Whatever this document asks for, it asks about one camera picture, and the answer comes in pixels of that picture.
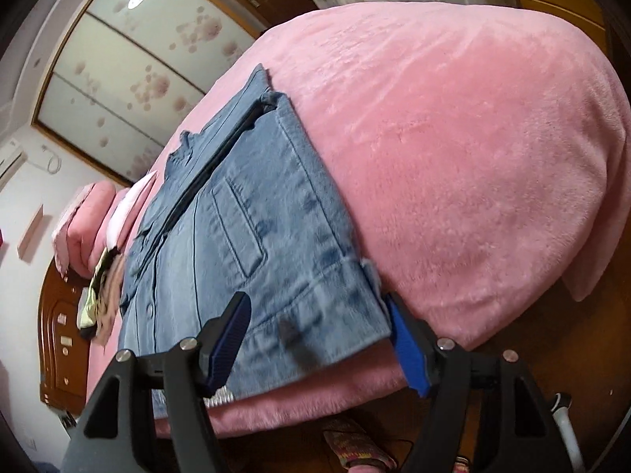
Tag floral sliding wardrobe doors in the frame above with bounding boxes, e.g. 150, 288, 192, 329
33, 0, 259, 182

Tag pink folded quilt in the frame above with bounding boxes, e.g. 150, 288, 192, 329
51, 181, 127, 279

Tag white wall air conditioner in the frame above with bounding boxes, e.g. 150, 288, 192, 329
0, 139, 27, 189

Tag blue denim jacket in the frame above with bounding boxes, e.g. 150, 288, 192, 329
119, 66, 390, 401

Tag colourful slipper on floor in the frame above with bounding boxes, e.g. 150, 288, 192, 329
323, 419, 398, 473

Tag beige folded garment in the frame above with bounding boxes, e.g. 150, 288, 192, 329
93, 254, 125, 347

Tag pink fleece bed blanket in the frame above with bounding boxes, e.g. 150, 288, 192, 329
124, 3, 630, 437

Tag white pink pillow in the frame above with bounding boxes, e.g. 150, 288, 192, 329
106, 171, 156, 250

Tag light green folded garment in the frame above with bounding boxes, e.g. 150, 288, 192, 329
76, 249, 114, 330

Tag brown wooden headboard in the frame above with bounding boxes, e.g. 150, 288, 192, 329
37, 261, 90, 415

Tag beige wall shelf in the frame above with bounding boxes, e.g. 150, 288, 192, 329
16, 204, 44, 259

